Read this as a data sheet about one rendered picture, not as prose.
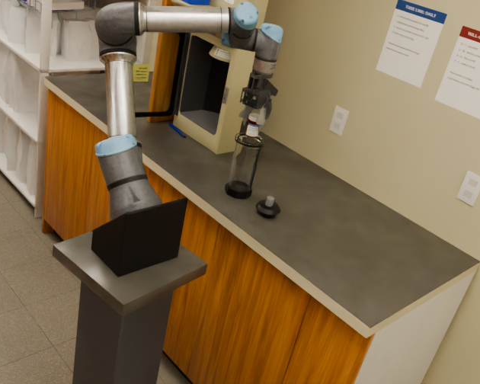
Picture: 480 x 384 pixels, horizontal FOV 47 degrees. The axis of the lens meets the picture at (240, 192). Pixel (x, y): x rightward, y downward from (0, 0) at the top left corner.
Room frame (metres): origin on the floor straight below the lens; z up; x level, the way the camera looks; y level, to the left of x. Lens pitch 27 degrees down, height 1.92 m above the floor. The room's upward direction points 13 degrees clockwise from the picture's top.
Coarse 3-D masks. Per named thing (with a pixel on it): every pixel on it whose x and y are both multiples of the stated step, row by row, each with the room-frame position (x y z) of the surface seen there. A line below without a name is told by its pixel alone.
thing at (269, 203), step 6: (270, 198) 1.76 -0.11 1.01; (258, 204) 1.75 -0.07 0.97; (264, 204) 1.76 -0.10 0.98; (270, 204) 1.75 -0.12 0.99; (276, 204) 1.78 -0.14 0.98; (258, 210) 1.74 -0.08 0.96; (264, 210) 1.73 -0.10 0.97; (270, 210) 1.73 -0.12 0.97; (276, 210) 1.74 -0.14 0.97; (264, 216) 1.73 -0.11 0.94; (270, 216) 1.73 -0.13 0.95
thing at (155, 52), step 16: (160, 32) 2.29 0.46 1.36; (144, 48) 2.25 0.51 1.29; (160, 48) 2.30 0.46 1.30; (176, 48) 2.34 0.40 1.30; (144, 64) 2.26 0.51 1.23; (160, 64) 2.30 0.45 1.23; (144, 80) 2.26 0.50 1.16; (160, 80) 2.31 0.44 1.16; (144, 96) 2.27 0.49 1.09; (160, 96) 2.32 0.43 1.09
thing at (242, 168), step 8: (240, 136) 1.89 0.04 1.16; (240, 144) 1.83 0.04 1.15; (248, 144) 1.82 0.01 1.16; (256, 144) 1.83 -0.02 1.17; (240, 152) 1.83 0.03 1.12; (248, 152) 1.83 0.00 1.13; (256, 152) 1.84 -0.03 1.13; (232, 160) 1.86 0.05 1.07; (240, 160) 1.83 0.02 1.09; (248, 160) 1.83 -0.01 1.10; (256, 160) 1.85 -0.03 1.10; (232, 168) 1.84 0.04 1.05; (240, 168) 1.83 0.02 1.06; (248, 168) 1.83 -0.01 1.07; (232, 176) 1.84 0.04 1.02; (240, 176) 1.83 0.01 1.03; (248, 176) 1.83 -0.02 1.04; (232, 184) 1.83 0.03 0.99; (240, 184) 1.82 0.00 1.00; (248, 184) 1.84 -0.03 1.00
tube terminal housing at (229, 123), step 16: (240, 0) 2.20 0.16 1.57; (256, 0) 2.20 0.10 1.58; (224, 48) 2.22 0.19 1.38; (240, 64) 2.19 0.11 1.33; (240, 80) 2.21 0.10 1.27; (240, 96) 2.22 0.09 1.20; (224, 112) 2.17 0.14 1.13; (192, 128) 2.29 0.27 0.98; (224, 128) 2.18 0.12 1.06; (240, 128) 2.25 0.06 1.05; (208, 144) 2.21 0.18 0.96; (224, 144) 2.19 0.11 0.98
